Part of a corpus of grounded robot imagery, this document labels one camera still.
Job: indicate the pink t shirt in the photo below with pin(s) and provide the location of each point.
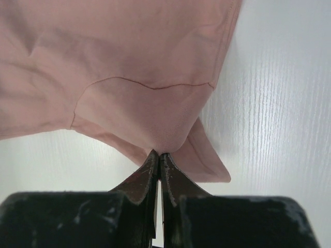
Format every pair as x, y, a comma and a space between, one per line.
132, 74

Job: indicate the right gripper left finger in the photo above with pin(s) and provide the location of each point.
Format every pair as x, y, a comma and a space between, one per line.
121, 217

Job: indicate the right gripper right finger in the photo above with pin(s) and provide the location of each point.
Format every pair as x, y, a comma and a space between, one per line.
194, 218

